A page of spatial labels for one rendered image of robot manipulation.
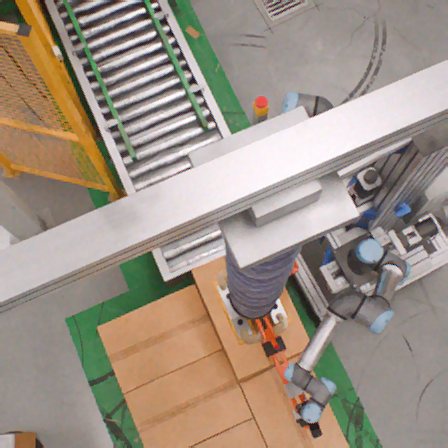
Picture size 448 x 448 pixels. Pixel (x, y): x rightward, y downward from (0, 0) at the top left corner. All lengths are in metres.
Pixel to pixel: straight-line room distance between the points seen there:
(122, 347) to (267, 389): 0.83
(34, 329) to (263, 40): 2.53
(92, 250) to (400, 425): 3.33
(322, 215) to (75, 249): 0.55
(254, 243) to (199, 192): 0.22
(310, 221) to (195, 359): 2.37
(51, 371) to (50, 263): 3.15
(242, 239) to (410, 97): 0.47
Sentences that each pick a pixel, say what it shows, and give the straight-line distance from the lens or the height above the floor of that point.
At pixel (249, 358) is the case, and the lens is 3.43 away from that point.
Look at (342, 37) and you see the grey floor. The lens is 5.10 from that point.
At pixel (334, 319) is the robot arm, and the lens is 2.92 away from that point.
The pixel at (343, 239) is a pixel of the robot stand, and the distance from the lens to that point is 3.56.
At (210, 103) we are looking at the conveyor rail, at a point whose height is 0.59.
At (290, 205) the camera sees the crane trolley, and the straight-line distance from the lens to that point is 1.49.
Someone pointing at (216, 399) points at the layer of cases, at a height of 0.54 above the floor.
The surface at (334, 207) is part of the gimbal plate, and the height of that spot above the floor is 2.87.
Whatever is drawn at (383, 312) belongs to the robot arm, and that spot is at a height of 1.55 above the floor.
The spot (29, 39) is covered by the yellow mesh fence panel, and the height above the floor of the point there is 2.08.
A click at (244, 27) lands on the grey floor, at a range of 5.09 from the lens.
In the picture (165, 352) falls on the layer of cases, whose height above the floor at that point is 0.54.
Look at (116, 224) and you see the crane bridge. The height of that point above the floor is 3.05.
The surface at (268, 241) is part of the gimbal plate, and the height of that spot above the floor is 2.88.
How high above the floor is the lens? 4.37
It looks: 75 degrees down
